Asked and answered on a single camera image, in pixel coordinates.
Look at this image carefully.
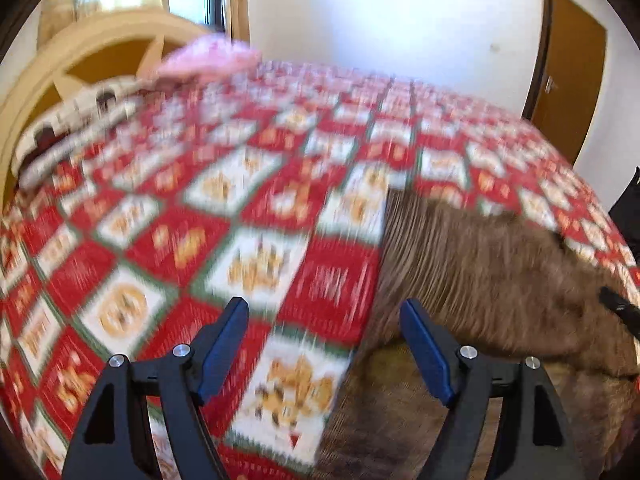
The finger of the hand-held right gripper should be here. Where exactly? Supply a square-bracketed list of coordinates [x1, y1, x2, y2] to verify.
[597, 285, 640, 342]

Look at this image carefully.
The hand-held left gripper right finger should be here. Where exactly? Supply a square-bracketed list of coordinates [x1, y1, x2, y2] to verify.
[399, 297, 587, 480]

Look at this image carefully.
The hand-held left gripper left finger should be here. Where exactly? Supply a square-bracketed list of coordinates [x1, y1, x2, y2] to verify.
[62, 297, 250, 480]

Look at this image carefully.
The brown knitted sweater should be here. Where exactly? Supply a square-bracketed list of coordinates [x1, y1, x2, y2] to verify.
[312, 187, 640, 480]

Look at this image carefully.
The dark hanging clothing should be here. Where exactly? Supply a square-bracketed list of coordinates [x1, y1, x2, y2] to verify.
[607, 165, 640, 261]

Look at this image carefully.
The red printed blanket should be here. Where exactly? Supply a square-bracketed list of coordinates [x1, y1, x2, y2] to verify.
[0, 57, 640, 480]

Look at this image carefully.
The brown wooden door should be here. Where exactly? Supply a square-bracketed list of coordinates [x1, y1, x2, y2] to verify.
[522, 0, 609, 166]

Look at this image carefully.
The white dark printed pillow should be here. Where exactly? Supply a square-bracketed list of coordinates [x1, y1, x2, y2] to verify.
[12, 77, 148, 190]

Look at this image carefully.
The pink pillow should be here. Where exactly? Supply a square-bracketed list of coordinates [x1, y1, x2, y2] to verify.
[152, 35, 263, 87]

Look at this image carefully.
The beige wooden headboard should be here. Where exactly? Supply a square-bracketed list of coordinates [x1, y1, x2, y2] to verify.
[0, 10, 213, 203]

